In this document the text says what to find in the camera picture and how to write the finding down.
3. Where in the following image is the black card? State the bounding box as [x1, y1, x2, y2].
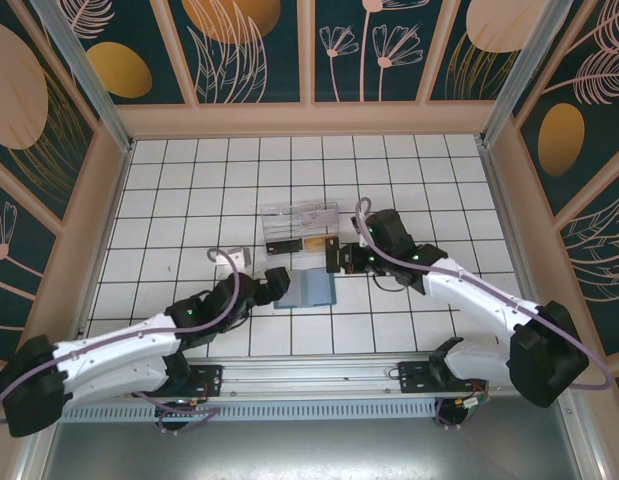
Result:
[266, 239, 302, 256]
[325, 238, 344, 274]

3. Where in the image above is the aluminium table side rail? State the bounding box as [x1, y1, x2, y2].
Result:
[476, 139, 545, 311]
[73, 142, 136, 336]

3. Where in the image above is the clear plastic card tray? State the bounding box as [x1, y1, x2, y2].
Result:
[261, 201, 340, 261]

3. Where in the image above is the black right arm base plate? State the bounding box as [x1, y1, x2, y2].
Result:
[397, 360, 490, 396]

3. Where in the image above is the grey metal plate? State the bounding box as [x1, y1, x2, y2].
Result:
[36, 419, 590, 480]

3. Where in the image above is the pink card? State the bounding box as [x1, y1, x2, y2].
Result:
[301, 206, 339, 228]

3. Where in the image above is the blue cloth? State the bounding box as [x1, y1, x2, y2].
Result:
[272, 268, 339, 310]

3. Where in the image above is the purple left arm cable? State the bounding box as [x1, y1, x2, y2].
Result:
[0, 247, 241, 437]

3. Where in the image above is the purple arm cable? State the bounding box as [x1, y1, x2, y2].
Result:
[355, 198, 614, 431]
[0, 247, 241, 437]

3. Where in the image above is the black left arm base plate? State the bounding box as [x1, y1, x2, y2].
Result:
[132, 364, 225, 400]

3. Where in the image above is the small green circuit board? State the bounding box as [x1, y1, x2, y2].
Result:
[457, 393, 487, 416]

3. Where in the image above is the aluminium mounting rail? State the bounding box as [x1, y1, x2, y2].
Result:
[123, 355, 584, 401]

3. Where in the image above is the white slotted cable duct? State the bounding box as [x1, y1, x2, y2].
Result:
[61, 402, 439, 422]

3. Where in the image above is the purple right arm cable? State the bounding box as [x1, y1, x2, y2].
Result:
[355, 198, 614, 431]

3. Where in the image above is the aluminium frame post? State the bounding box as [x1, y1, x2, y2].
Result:
[480, 0, 576, 147]
[27, 0, 136, 154]

